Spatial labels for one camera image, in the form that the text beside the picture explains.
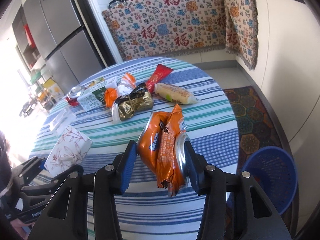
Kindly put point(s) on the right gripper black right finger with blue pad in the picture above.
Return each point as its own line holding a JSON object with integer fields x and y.
{"x": 210, "y": 181}

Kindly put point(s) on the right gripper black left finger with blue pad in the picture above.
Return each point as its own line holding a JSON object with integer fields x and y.
{"x": 111, "y": 180}

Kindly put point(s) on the crushed orange soda can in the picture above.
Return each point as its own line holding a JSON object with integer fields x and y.
{"x": 150, "y": 139}

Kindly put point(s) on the green white milk carton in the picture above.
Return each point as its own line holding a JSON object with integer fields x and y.
{"x": 94, "y": 97}

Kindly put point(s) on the crushed red soda can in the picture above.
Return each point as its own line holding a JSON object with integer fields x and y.
{"x": 74, "y": 93}

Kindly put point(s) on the yellow bread snack package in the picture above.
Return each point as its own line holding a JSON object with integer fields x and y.
{"x": 175, "y": 94}

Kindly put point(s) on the blue plastic trash basket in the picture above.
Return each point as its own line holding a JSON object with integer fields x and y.
{"x": 275, "y": 171}

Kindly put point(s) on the kitchen storage shelf rack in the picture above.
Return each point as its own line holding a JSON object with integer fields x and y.
{"x": 43, "y": 91}

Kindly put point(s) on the floral tissue box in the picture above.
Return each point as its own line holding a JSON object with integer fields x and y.
{"x": 70, "y": 149}

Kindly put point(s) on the colourful hexagon floor rug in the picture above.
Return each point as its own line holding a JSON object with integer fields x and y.
{"x": 255, "y": 127}

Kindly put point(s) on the blue striped tablecloth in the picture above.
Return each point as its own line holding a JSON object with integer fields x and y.
{"x": 145, "y": 211}

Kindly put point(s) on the clear plastic box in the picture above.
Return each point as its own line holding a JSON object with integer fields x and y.
{"x": 61, "y": 121}

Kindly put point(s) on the gold black foil wrapper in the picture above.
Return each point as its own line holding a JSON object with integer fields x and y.
{"x": 125, "y": 106}

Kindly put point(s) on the small orange wrapper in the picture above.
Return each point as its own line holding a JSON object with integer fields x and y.
{"x": 110, "y": 96}

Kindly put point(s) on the orange white snack wrapper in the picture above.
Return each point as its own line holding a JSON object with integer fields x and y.
{"x": 126, "y": 85}

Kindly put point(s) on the red snack wrapper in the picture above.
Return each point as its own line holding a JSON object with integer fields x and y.
{"x": 158, "y": 75}

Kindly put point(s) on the patterned fabric cover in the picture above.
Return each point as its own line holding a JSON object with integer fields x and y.
{"x": 145, "y": 28}

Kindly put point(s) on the silver refrigerator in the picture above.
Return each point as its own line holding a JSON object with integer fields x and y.
{"x": 63, "y": 41}

